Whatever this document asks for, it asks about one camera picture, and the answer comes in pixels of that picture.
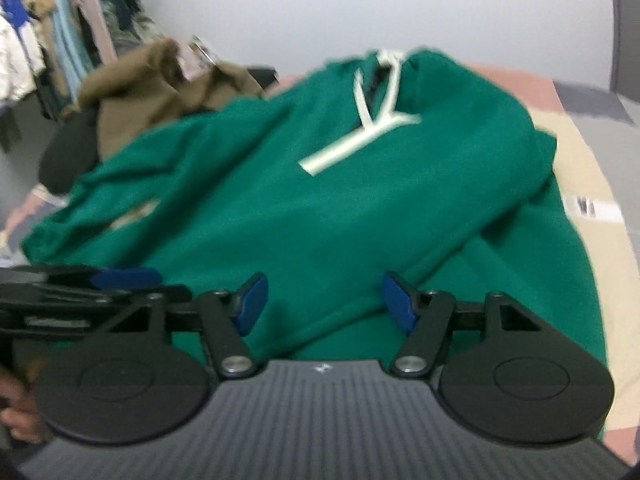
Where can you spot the row of hanging clothes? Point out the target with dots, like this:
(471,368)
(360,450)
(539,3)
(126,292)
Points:
(60,20)

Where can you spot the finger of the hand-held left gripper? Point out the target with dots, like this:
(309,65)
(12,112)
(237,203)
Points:
(125,278)

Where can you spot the patchwork bedspread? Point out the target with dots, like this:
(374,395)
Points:
(590,185)

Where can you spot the grey door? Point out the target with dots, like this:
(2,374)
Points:
(627,20)

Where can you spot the brown hoodie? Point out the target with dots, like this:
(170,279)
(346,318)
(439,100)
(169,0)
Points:
(130,95)

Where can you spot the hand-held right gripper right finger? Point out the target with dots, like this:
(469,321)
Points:
(397,302)

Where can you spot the green hoodie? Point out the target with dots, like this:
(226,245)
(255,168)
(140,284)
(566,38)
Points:
(300,210)

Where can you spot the person's left hand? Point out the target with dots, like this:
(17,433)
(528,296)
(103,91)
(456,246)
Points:
(17,410)

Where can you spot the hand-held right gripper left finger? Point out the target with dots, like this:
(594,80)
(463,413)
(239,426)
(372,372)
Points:
(250,302)

